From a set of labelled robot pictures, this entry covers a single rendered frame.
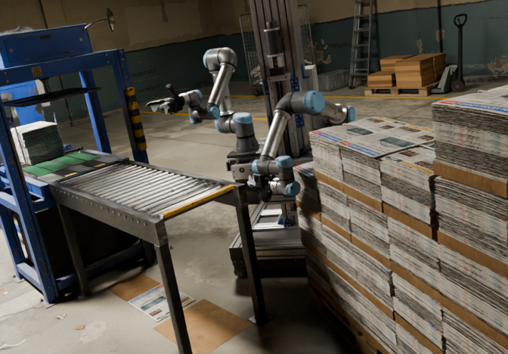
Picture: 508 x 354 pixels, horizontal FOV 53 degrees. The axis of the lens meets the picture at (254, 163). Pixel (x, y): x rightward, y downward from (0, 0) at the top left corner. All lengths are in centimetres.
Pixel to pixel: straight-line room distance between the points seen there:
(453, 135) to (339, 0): 925
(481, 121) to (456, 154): 15
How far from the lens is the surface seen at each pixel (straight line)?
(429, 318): 197
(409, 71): 868
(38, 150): 430
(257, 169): 255
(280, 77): 315
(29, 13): 1147
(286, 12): 322
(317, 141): 233
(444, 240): 172
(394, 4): 999
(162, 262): 245
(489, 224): 154
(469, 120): 149
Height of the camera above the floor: 161
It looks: 16 degrees down
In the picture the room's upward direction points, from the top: 9 degrees counter-clockwise
